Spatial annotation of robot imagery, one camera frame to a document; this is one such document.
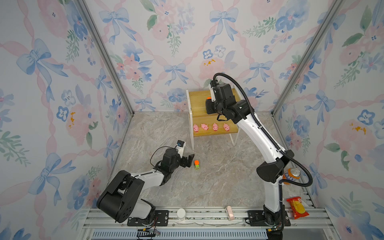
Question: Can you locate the aluminium corner post left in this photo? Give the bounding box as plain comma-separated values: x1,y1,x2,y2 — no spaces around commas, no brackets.
74,0,134,117

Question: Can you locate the aluminium corner post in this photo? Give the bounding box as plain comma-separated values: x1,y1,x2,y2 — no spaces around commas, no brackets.
271,0,345,118
74,0,134,117

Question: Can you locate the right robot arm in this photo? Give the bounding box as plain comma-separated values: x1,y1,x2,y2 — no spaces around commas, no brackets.
206,84,289,228

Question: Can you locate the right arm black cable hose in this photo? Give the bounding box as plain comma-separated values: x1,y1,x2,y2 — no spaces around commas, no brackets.
212,72,314,188

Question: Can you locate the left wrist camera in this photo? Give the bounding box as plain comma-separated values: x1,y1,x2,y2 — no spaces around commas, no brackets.
175,140,185,158

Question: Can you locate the orange soda can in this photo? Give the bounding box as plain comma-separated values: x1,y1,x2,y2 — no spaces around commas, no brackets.
283,168,301,182

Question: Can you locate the red snack bag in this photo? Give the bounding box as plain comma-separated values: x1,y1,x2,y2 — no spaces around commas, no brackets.
286,197,310,220

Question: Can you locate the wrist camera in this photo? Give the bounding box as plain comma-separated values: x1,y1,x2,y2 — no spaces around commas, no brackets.
175,140,185,158
210,80,217,102

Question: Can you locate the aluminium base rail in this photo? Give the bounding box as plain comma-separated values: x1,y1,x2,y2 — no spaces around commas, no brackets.
78,207,339,240

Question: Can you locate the white round cap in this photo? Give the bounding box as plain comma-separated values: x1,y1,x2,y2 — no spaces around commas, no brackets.
177,208,186,221

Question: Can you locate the pink eraser block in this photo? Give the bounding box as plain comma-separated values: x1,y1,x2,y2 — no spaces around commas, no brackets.
226,206,235,221

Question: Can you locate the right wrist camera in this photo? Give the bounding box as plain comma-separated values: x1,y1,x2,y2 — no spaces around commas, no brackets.
210,80,217,102

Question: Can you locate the aluminium corner post right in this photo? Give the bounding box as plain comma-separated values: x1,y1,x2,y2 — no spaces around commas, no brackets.
271,0,345,118

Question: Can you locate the white frame wooden shelf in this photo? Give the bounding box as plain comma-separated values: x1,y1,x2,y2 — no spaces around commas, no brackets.
186,90,241,150

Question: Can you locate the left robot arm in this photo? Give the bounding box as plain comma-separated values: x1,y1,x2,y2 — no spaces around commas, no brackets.
97,145,195,226

